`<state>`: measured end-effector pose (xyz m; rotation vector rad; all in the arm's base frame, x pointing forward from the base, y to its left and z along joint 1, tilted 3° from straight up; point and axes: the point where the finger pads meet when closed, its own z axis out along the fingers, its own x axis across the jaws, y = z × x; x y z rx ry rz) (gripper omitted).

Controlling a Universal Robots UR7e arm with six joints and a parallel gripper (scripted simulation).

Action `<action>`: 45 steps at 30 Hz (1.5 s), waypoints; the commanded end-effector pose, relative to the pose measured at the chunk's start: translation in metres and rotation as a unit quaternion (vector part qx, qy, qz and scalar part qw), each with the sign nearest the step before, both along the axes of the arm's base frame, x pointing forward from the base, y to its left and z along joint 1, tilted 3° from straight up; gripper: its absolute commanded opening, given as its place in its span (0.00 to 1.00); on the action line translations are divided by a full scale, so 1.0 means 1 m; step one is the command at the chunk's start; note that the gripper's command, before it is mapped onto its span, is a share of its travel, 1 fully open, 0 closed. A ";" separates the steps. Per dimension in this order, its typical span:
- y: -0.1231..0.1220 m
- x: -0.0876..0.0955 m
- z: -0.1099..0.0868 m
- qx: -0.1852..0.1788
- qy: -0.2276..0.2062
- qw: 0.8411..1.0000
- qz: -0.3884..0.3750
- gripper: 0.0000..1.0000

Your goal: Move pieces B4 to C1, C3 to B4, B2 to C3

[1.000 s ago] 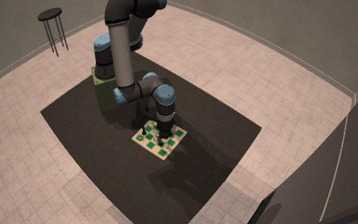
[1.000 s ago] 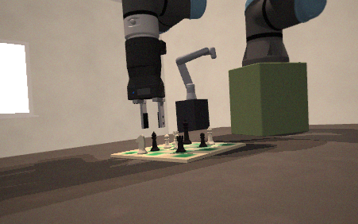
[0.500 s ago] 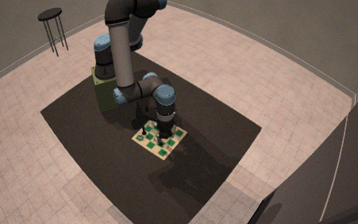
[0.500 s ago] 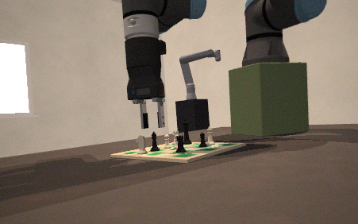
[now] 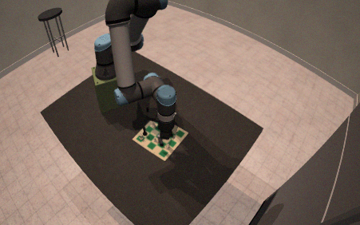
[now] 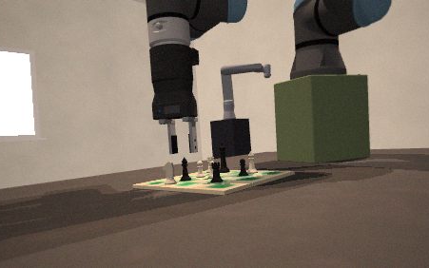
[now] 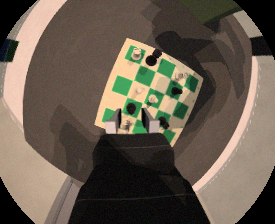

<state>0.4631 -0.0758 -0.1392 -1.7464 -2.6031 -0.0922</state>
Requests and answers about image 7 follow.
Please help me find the white bishop chess piece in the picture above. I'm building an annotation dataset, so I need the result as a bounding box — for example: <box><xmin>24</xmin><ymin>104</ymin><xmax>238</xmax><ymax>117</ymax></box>
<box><xmin>175</xmin><ymin>72</ymin><xmax>189</xmax><ymax>81</ymax></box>

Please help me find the white pawn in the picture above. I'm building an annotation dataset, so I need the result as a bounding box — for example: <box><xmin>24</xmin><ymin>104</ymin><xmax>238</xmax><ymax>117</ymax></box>
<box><xmin>148</xmin><ymin>95</ymin><xmax>158</xmax><ymax>103</ymax></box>
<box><xmin>134</xmin><ymin>86</ymin><xmax>143</xmax><ymax>95</ymax></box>

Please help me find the black bishop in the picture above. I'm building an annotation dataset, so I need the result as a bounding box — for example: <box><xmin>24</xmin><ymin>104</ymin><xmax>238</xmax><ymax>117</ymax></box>
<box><xmin>126</xmin><ymin>103</ymin><xmax>136</xmax><ymax>115</ymax></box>

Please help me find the white rook chess piece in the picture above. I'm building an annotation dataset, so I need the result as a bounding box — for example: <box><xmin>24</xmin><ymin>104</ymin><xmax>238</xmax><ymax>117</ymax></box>
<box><xmin>131</xmin><ymin>47</ymin><xmax>141</xmax><ymax>61</ymax></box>

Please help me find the black chess king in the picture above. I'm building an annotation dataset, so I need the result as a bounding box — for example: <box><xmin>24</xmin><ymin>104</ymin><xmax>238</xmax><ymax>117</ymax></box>
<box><xmin>145</xmin><ymin>49</ymin><xmax>162</xmax><ymax>66</ymax></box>

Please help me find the black pawn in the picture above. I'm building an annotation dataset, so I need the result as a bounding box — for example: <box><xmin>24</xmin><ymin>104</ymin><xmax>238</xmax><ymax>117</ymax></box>
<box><xmin>172</xmin><ymin>87</ymin><xmax>183</xmax><ymax>95</ymax></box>

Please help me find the black rook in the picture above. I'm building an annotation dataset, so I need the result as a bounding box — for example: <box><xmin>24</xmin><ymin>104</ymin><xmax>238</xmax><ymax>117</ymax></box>
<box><xmin>158</xmin><ymin>117</ymin><xmax>170</xmax><ymax>129</ymax></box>

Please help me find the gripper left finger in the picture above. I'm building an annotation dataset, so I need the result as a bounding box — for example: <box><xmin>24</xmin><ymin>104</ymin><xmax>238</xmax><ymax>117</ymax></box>
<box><xmin>105</xmin><ymin>108</ymin><xmax>122</xmax><ymax>134</ymax></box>

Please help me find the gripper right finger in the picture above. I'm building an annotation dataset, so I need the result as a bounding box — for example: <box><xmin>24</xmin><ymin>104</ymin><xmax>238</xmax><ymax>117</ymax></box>
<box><xmin>141</xmin><ymin>108</ymin><xmax>160</xmax><ymax>133</ymax></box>

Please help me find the green and cream chessboard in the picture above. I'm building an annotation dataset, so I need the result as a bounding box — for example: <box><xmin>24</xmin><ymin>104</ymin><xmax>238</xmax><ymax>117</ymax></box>
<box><xmin>95</xmin><ymin>38</ymin><xmax>204</xmax><ymax>147</ymax></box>

